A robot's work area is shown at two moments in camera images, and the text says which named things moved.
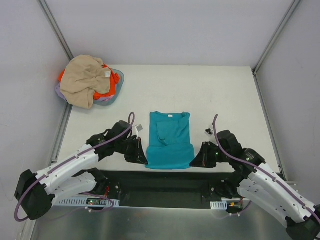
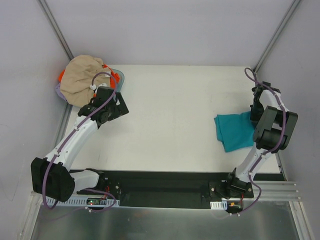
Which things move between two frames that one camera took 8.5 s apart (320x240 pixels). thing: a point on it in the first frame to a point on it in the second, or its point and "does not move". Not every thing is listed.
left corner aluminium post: [57, 29] does not move
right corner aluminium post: [275, 36] does not move
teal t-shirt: [170, 146] to [235, 131]
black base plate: [181, 189] does not move
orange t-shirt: [114, 79] does not move
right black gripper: [206, 155] to [256, 113]
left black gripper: [133, 150] to [122, 104]
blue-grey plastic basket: [120, 84] does not move
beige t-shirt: [83, 76] does not move
